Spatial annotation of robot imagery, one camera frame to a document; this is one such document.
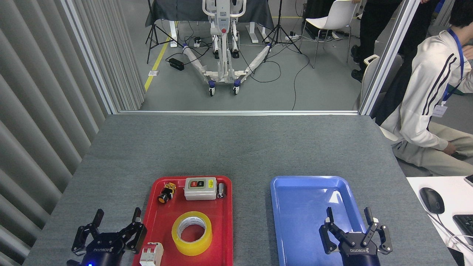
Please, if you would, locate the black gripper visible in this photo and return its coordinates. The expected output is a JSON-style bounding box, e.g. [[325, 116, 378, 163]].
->
[[319, 207, 393, 266], [71, 207, 147, 266]]

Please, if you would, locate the yellow tape roll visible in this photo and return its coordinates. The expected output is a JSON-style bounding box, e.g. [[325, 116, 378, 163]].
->
[[171, 211, 213, 256]]

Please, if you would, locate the white and red circuit breaker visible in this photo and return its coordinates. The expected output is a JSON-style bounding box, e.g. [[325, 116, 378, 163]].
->
[[139, 242, 164, 266]]

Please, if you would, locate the blue plastic tray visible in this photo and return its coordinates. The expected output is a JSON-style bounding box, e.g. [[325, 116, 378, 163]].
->
[[270, 175, 374, 266]]

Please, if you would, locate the yellow and black push button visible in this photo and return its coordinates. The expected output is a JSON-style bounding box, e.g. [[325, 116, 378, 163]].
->
[[158, 182, 177, 204]]

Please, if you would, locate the black computer mouse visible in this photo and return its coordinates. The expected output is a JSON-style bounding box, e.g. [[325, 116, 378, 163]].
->
[[419, 187, 445, 215]]

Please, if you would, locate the white desk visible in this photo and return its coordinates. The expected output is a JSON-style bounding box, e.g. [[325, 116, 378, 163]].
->
[[406, 175, 473, 266]]

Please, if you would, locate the black keyboard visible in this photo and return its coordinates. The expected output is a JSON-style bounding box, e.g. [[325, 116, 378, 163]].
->
[[453, 214, 473, 246]]

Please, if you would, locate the red plastic tray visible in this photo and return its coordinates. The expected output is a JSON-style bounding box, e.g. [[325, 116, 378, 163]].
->
[[132, 176, 233, 266]]

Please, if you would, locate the grey office chair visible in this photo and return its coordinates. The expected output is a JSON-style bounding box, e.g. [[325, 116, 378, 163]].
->
[[360, 55, 403, 111]]

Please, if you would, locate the person in white jacket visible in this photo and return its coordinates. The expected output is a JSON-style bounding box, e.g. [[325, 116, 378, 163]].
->
[[380, 0, 473, 177]]

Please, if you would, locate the black tripod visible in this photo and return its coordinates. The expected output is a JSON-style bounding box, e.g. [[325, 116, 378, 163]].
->
[[145, 0, 183, 64], [263, 0, 302, 63]]

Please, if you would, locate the person in black trousers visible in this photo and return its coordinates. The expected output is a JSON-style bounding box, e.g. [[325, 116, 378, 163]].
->
[[397, 0, 444, 56]]

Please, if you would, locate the white plastic chair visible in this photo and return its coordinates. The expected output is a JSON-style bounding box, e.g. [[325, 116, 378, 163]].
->
[[299, 0, 358, 69]]

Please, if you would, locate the white stand on wheels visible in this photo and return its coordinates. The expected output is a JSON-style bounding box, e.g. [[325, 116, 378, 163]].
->
[[182, 0, 274, 96]]

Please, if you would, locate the table with black cloth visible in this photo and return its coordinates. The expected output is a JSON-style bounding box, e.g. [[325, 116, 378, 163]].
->
[[145, 0, 275, 48]]

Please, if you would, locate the white cable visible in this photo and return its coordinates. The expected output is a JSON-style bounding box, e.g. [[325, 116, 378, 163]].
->
[[429, 212, 473, 255]]

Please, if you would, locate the grey push-button switch box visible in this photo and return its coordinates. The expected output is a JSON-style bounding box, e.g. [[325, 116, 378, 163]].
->
[[184, 177, 217, 201]]

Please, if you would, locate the name badge with blue lanyard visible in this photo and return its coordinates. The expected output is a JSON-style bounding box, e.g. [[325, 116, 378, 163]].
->
[[432, 28, 465, 118]]

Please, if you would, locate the black floor cable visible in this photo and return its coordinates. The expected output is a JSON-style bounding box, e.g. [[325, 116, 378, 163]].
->
[[292, 52, 311, 110]]

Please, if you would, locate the silver horizontal rail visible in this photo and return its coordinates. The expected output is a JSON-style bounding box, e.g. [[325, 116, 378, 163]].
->
[[118, 110, 361, 116]]

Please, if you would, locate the silver post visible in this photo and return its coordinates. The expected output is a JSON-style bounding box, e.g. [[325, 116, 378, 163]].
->
[[358, 0, 422, 116], [61, 0, 119, 114]]

